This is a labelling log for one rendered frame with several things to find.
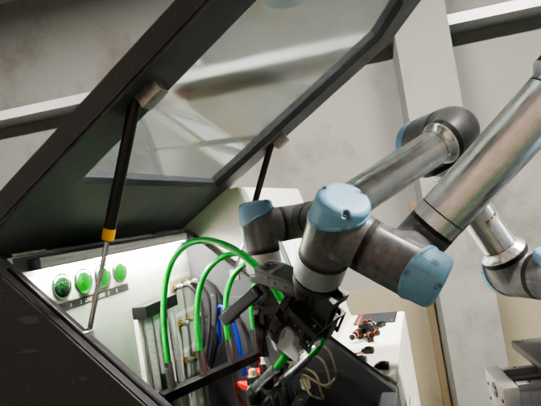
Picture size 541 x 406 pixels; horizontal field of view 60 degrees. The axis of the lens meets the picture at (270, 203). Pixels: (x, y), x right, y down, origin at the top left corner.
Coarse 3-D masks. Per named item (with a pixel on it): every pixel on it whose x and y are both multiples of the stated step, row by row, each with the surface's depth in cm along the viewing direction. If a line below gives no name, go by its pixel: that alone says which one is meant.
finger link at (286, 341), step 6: (282, 330) 76; (288, 330) 76; (282, 336) 78; (288, 336) 76; (294, 336) 76; (282, 342) 78; (288, 342) 77; (276, 348) 80; (282, 348) 79; (288, 348) 78; (294, 348) 77; (288, 354) 78; (294, 354) 77; (294, 360) 77
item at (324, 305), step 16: (304, 288) 67; (288, 304) 73; (304, 304) 72; (320, 304) 68; (336, 304) 67; (288, 320) 74; (304, 320) 71; (320, 320) 70; (336, 320) 71; (304, 336) 73; (320, 336) 74
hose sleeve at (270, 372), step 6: (270, 366) 85; (264, 372) 86; (270, 372) 84; (276, 372) 84; (258, 378) 87; (264, 378) 85; (270, 378) 85; (252, 384) 88; (258, 384) 86; (264, 384) 86; (252, 390) 87; (258, 390) 87
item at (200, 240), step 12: (192, 240) 95; (204, 240) 93; (216, 240) 91; (180, 252) 99; (240, 252) 87; (168, 264) 101; (252, 264) 85; (168, 276) 102; (168, 348) 105; (168, 360) 105
